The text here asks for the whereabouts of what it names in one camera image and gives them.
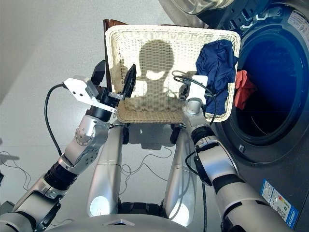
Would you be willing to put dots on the navy blue garment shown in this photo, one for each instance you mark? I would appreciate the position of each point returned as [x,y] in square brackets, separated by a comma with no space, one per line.
[217,67]

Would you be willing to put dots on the white warning sticker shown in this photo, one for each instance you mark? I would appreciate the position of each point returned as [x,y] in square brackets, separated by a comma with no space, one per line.
[299,24]

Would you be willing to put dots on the blue energy label sticker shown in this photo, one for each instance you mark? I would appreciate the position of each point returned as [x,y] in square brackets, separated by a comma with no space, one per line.
[280,203]

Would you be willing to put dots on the grey washing machine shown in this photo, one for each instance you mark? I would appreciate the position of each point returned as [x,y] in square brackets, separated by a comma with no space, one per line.
[277,145]

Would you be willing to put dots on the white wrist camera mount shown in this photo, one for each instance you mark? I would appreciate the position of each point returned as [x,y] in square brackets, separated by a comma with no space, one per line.
[198,89]
[77,89]

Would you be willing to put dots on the silver robot torso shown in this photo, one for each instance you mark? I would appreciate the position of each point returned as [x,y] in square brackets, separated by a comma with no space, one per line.
[120,223]

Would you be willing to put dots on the orange-red garment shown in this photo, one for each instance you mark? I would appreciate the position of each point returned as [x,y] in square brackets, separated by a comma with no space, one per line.
[243,91]

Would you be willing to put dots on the pale woven basket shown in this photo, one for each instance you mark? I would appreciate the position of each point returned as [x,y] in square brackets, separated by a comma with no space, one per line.
[154,113]

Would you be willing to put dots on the silver robot leg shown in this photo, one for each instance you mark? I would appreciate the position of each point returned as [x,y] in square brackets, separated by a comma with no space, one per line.
[106,174]
[178,181]

